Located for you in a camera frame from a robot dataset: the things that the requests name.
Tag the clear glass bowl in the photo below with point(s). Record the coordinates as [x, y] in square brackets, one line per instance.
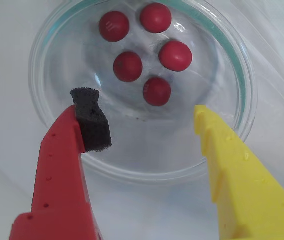
[157, 150]

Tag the red candy with m print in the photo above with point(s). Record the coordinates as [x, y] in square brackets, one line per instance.
[114, 26]
[157, 91]

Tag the plain red round candy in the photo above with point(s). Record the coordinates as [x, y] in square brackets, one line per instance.
[155, 18]
[127, 66]
[175, 56]

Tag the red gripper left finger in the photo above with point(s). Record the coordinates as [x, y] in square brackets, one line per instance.
[59, 187]

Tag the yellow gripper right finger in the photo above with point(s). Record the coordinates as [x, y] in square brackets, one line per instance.
[252, 200]

